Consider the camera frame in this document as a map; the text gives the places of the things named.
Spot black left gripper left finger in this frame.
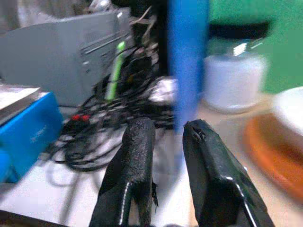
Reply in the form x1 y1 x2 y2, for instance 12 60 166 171
89 117 159 227

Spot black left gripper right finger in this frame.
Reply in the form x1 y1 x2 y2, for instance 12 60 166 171
182 119 276 227

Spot blue plastic utensil handle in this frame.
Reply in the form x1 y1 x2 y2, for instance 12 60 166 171
166 0 210 134

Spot orange round plate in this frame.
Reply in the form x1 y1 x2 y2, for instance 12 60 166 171
242 113 303 201

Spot red plug connectors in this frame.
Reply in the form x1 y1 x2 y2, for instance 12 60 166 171
71 113 91 122

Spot bright green pen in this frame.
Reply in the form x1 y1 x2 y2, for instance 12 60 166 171
105 41 126 101

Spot white ceramic bowl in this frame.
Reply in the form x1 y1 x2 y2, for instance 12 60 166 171
271 86 303 140

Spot glass jar with black lid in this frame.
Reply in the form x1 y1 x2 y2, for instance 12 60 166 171
202 20 273 114

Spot blue electronic device box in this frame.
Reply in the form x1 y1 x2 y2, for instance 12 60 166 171
0 87 64 184

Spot grey metal equipment case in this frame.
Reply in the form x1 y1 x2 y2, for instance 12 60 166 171
0 10 133 107

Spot green screen backdrop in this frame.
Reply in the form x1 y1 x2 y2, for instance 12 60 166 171
208 0 303 95

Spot tangled black cable bundle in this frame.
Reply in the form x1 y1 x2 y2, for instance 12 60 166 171
45 44 180 172

